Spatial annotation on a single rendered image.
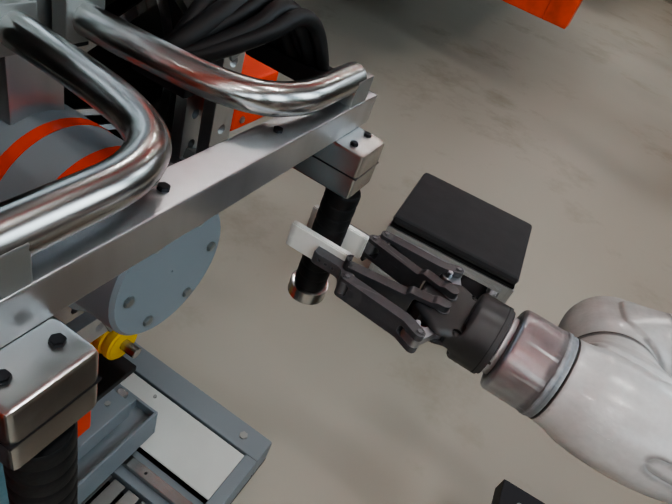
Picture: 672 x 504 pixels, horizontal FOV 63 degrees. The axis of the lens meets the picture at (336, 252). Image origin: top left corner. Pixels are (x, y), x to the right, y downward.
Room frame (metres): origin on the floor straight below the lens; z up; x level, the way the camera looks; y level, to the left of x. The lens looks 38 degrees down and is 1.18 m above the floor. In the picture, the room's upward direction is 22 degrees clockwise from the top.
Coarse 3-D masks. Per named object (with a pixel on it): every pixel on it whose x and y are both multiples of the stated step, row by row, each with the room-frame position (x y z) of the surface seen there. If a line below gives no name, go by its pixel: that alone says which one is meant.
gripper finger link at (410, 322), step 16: (336, 288) 0.40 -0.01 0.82; (352, 288) 0.39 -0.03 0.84; (368, 288) 0.40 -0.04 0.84; (352, 304) 0.39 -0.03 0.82; (368, 304) 0.39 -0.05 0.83; (384, 304) 0.38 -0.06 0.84; (384, 320) 0.38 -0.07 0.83; (400, 320) 0.37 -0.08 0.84; (400, 336) 0.37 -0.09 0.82; (416, 336) 0.36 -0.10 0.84
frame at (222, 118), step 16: (176, 0) 0.57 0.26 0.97; (192, 0) 0.57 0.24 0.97; (224, 64) 0.58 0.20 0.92; (240, 64) 0.61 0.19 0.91; (176, 96) 0.59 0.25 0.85; (192, 96) 0.59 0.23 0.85; (176, 112) 0.59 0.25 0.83; (192, 112) 0.60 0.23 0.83; (208, 112) 0.58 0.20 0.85; (224, 112) 0.59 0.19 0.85; (176, 128) 0.59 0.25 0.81; (192, 128) 0.60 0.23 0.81; (208, 128) 0.58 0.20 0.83; (224, 128) 0.60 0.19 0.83; (176, 144) 0.59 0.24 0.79; (192, 144) 0.61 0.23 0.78; (208, 144) 0.58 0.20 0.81; (176, 160) 0.59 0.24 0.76; (64, 320) 0.41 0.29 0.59; (80, 320) 0.40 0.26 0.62; (96, 320) 0.41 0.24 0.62; (96, 336) 0.41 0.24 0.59
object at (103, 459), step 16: (128, 400) 0.60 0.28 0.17; (128, 416) 0.58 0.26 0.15; (144, 416) 0.59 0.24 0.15; (112, 432) 0.53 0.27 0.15; (128, 432) 0.55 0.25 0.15; (144, 432) 0.56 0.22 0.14; (96, 448) 0.49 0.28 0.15; (112, 448) 0.50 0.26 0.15; (128, 448) 0.52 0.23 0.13; (80, 464) 0.46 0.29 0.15; (96, 464) 0.47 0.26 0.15; (112, 464) 0.48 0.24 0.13; (80, 480) 0.43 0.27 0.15; (96, 480) 0.45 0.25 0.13; (80, 496) 0.41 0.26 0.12
